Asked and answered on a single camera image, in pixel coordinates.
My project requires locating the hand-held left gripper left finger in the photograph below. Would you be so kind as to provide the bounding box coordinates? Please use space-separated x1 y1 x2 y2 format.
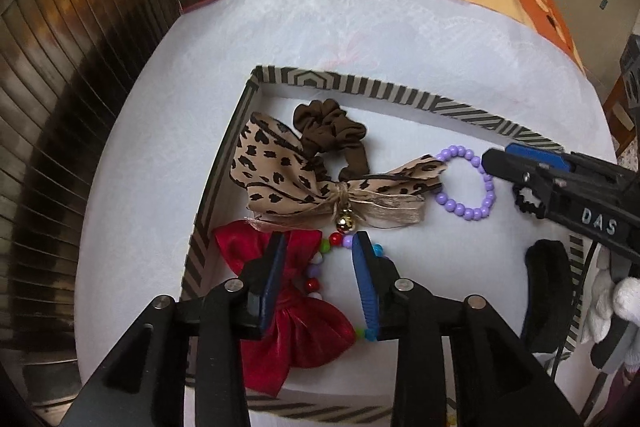
60 232 289 427

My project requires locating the white table cover sheet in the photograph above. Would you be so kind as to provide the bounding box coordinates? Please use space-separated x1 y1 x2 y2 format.
75 0 619 427

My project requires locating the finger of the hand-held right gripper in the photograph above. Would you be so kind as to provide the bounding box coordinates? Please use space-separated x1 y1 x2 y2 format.
504 143 577 171
481 148 552 208

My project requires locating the brown wooden furniture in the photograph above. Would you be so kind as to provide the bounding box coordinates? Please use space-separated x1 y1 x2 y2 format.
601 76 640 158

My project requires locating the dark grey box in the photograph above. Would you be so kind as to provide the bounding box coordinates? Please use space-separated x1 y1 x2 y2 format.
619 33 640 108

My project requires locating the person's right hand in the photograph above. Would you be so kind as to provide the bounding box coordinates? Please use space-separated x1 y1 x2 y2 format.
586 264 640 344

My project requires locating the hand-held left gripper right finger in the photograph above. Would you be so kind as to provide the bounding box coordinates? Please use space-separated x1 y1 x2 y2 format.
351 231 583 427

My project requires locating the red shiny hair bow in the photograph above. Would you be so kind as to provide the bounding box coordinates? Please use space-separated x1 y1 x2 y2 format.
214 221 357 398

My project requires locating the purple beaded bracelet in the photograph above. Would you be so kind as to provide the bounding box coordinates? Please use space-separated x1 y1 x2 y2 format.
434 144 496 222

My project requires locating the multicolour beaded bracelet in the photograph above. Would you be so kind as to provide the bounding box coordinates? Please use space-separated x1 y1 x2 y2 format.
306 231 388 342

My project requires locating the leopard print hair bow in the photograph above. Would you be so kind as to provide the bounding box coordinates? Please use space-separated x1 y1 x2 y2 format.
230 112 446 232

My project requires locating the striped shallow cardboard box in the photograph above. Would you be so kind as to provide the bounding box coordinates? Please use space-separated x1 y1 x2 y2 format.
180 65 590 424

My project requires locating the dark wooden slatted door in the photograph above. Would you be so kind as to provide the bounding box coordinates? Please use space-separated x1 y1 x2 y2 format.
0 0 246 410

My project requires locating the black fabric hair band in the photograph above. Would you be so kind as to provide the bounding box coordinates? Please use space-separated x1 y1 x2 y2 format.
521 238 574 354

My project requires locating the brown fabric scrunchie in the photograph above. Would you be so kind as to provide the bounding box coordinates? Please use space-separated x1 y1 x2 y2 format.
292 99 371 180

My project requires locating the black coil hair tie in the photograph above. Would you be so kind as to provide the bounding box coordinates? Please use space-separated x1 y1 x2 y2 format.
512 184 547 221

